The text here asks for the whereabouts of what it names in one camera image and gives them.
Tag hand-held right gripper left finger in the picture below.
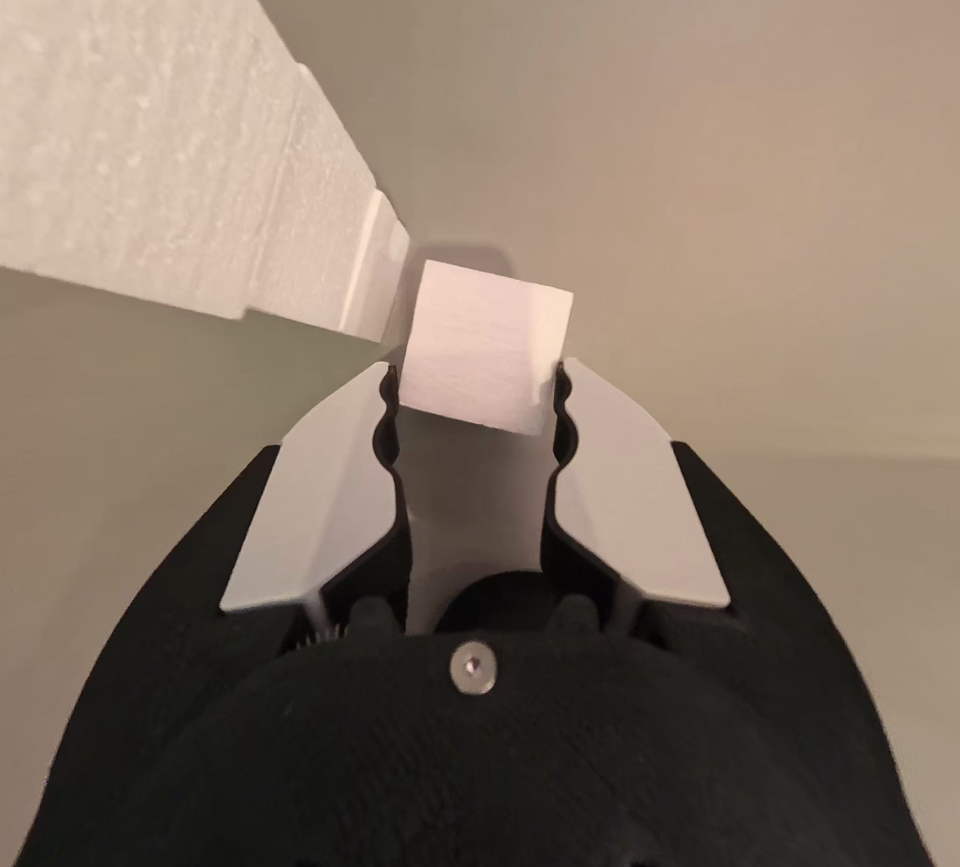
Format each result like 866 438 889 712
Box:
219 360 414 634

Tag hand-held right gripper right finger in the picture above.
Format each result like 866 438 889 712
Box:
541 357 732 634

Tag white hard foam cube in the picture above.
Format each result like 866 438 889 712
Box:
339 190 411 345
0 0 320 322
241 63 385 330
397 259 576 438

